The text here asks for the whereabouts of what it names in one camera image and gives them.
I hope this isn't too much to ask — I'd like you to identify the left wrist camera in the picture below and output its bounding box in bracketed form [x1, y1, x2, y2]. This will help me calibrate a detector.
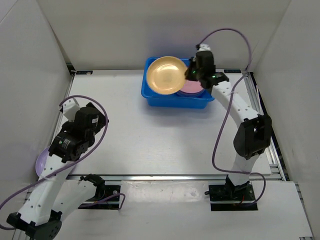
[59, 98, 80, 122]

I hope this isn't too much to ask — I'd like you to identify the left aluminium rail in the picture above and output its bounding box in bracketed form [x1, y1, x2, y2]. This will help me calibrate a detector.
[11, 70, 76, 240]

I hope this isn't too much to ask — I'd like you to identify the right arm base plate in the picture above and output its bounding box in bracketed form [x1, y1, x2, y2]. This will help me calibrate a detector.
[204, 184, 258, 212]

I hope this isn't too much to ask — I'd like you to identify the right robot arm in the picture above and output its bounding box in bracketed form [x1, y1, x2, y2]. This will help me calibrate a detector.
[185, 47, 272, 201]

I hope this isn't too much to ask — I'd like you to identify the pink plate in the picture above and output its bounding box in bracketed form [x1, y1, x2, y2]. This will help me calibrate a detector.
[178, 80, 204, 95]
[176, 89, 205, 98]

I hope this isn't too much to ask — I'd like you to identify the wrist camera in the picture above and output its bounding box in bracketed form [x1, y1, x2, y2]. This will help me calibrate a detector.
[196, 43, 212, 52]
[59, 98, 80, 122]

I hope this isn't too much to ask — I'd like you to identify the blue plastic bin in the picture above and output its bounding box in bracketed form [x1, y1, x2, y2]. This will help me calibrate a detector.
[141, 57, 214, 109]

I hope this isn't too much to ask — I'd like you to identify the purple plate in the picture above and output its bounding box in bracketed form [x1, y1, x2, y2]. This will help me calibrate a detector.
[35, 146, 50, 177]

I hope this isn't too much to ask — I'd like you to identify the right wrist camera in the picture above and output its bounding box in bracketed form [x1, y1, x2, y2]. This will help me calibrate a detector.
[196, 43, 212, 52]

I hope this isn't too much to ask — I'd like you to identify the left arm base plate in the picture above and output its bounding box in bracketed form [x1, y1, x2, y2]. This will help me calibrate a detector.
[77, 183, 125, 211]

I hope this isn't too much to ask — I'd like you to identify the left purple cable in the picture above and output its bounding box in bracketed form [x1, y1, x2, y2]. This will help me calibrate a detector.
[0, 95, 126, 230]

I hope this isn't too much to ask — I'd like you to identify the pink plate front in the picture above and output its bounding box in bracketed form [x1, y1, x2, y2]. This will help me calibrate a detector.
[178, 80, 204, 95]

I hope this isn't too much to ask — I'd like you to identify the yellow plate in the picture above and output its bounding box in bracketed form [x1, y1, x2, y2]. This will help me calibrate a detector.
[146, 56, 187, 95]

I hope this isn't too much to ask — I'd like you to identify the pink plate back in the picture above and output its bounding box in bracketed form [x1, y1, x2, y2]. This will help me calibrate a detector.
[176, 89, 205, 98]

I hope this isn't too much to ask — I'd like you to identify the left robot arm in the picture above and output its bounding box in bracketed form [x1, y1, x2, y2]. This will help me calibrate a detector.
[6, 100, 109, 240]

